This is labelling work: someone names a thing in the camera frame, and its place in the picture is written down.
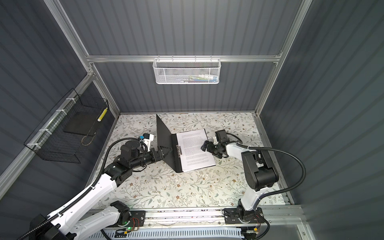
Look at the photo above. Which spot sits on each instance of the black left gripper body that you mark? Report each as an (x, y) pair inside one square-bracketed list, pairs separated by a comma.
[(149, 157)]

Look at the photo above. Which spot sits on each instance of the white wire mesh basket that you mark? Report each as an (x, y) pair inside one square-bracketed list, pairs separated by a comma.
[(166, 72)]

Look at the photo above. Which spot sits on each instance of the pens in white basket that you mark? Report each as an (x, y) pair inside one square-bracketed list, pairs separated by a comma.
[(199, 79)]

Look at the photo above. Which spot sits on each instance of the black pad in basket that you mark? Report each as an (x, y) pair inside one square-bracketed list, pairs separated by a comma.
[(84, 124)]

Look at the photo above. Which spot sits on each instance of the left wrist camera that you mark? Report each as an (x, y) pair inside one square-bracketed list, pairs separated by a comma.
[(147, 139)]

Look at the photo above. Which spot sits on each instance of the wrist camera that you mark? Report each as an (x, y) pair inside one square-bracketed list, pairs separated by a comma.
[(222, 137), (147, 139)]

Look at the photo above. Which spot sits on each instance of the metal folder clip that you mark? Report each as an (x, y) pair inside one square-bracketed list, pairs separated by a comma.
[(179, 151)]

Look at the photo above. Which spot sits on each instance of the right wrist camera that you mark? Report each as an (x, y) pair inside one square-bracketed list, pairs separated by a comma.
[(222, 137)]

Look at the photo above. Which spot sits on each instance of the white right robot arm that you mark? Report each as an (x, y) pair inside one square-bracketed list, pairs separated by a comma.
[(259, 169)]

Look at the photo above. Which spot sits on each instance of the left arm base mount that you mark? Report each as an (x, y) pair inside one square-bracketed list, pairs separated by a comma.
[(132, 219)]

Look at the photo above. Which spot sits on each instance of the aluminium front rail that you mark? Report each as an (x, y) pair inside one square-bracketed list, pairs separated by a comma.
[(186, 214)]

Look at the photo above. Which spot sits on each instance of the yellow marker pen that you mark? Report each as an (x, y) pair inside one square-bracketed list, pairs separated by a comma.
[(103, 113)]

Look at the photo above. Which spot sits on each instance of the black wire mesh basket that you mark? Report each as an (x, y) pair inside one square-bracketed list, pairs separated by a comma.
[(48, 140)]

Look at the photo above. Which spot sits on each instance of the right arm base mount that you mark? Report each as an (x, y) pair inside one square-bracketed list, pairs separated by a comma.
[(238, 215)]

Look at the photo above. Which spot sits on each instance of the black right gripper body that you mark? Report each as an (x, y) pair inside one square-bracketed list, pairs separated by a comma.
[(214, 149)]

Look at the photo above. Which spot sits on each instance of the black file folder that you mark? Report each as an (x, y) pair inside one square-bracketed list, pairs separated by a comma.
[(167, 139)]

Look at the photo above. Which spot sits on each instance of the white slotted cable duct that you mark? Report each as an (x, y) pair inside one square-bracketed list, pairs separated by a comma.
[(220, 233)]

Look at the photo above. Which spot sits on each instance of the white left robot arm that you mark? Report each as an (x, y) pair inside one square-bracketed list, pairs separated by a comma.
[(109, 178)]

